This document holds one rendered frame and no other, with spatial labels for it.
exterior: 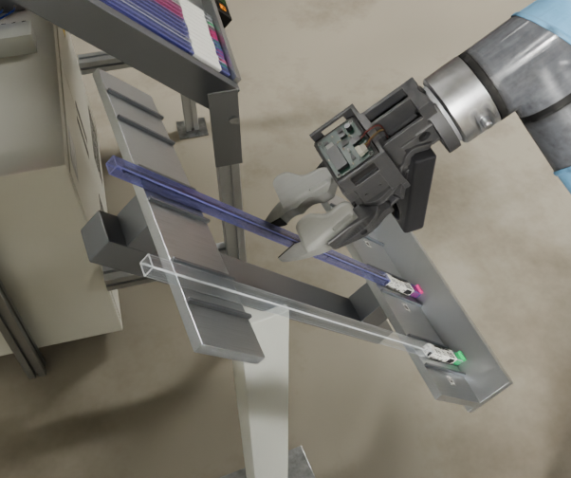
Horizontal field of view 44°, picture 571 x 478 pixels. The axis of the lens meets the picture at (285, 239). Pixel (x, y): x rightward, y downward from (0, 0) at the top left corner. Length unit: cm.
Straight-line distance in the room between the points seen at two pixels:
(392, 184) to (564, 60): 19
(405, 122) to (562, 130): 14
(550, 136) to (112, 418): 125
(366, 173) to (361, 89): 173
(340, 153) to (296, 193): 9
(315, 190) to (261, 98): 162
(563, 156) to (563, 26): 12
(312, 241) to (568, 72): 28
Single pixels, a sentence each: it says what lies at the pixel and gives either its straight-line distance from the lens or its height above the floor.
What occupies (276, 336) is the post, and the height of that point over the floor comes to 79.
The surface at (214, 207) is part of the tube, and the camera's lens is 65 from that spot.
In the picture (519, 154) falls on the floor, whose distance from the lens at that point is 226.
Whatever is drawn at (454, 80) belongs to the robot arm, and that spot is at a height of 109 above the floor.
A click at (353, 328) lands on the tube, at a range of 70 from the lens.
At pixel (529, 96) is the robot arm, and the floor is 108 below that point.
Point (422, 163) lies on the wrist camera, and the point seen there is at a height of 102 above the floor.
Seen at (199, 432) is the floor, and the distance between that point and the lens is 165.
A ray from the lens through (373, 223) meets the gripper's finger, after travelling 70.
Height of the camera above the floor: 151
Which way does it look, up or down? 51 degrees down
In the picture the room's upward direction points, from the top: straight up
